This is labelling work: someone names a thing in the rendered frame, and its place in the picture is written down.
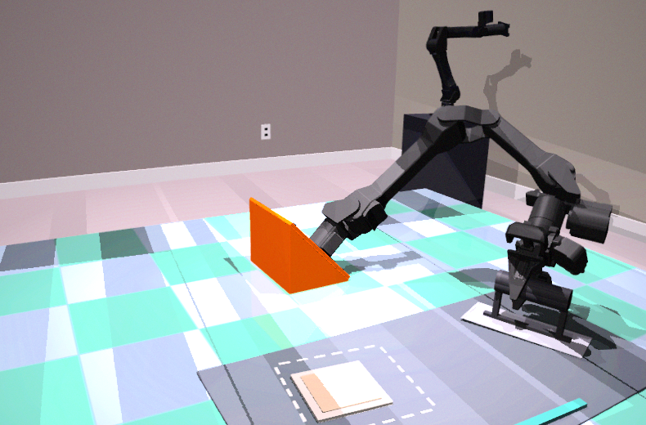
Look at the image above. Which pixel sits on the white square tile with peach stripe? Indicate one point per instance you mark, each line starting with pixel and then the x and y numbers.
pixel 339 391

